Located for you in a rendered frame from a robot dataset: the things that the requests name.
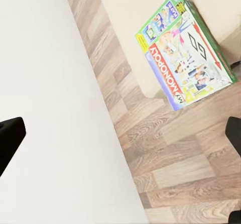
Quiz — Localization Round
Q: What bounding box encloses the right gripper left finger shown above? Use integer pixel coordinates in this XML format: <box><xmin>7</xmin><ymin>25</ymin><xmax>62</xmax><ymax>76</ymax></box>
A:
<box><xmin>0</xmin><ymin>117</ymin><xmax>26</xmax><ymax>177</ymax></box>

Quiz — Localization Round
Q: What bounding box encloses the board game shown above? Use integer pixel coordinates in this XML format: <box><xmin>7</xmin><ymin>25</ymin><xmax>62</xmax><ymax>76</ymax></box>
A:
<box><xmin>135</xmin><ymin>0</ymin><xmax>238</xmax><ymax>111</ymax></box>

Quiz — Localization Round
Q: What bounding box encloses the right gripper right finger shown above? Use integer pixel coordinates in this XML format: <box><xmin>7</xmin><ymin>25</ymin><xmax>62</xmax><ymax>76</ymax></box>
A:
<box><xmin>225</xmin><ymin>116</ymin><xmax>241</xmax><ymax>156</ymax></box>

